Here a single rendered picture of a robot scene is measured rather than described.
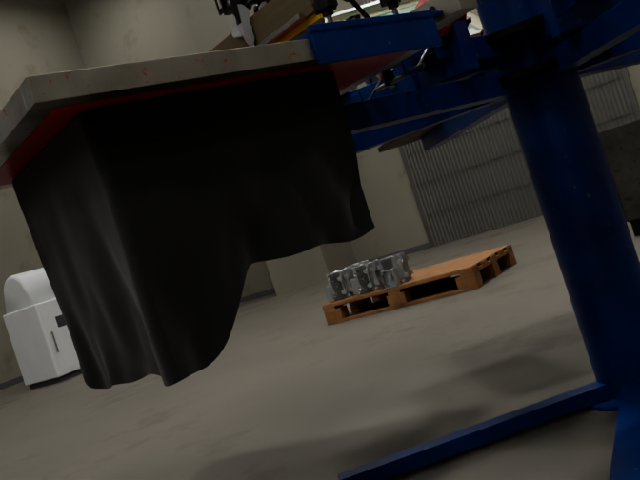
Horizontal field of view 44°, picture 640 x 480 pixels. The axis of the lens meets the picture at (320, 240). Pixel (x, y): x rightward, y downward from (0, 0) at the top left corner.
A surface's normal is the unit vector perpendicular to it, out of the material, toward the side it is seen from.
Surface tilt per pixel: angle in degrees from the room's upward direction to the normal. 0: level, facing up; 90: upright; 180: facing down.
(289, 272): 90
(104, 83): 90
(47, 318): 90
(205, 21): 90
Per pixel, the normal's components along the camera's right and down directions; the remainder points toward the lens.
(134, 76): 0.56, -0.18
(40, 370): -0.53, 0.18
